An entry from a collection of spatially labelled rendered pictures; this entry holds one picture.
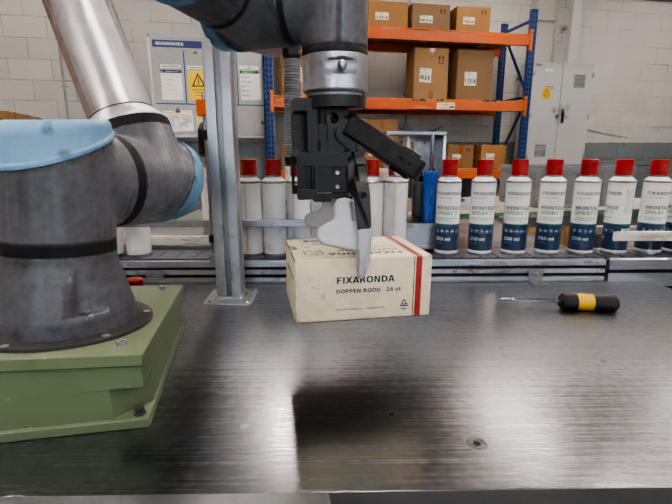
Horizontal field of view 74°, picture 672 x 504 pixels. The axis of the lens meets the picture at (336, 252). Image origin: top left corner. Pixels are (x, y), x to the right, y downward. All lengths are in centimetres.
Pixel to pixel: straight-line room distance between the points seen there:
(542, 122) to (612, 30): 164
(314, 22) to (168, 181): 27
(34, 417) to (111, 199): 23
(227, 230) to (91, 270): 35
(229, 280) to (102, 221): 36
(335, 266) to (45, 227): 30
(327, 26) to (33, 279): 40
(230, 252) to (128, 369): 39
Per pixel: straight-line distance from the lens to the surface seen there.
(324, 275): 50
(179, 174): 65
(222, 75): 83
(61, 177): 53
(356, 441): 47
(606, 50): 711
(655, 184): 118
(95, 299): 55
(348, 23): 53
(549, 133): 612
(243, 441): 48
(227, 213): 83
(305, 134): 54
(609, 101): 712
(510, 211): 103
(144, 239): 104
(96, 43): 71
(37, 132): 53
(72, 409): 53
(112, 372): 50
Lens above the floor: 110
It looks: 13 degrees down
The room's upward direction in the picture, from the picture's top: straight up
